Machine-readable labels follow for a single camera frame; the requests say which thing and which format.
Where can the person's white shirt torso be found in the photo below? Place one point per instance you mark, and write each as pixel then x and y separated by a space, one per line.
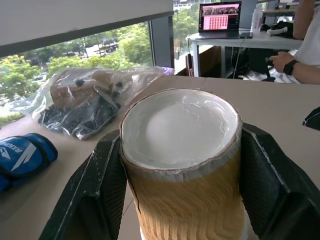
pixel 310 42

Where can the person's hand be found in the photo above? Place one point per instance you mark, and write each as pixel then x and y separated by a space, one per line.
pixel 277 61

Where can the white plastic bottle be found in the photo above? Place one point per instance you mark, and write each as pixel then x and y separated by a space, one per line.
pixel 256 18

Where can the white desk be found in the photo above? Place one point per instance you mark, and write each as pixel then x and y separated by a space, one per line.
pixel 240 42

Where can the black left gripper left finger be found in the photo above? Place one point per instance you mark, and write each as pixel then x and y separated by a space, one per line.
pixel 100 190

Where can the black smartwatch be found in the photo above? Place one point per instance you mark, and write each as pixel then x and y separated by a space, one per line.
pixel 290 67

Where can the open laptop with pink screen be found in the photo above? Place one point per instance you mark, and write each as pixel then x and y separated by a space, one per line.
pixel 219 20

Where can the black smartphone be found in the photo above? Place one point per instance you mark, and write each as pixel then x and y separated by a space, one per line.
pixel 246 34

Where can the clear plastic bag of parts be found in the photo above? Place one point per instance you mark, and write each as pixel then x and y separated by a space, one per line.
pixel 85 100

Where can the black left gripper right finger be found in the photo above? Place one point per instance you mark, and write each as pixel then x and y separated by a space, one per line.
pixel 272 185

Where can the black object at table edge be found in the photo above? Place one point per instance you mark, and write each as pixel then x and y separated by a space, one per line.
pixel 312 119

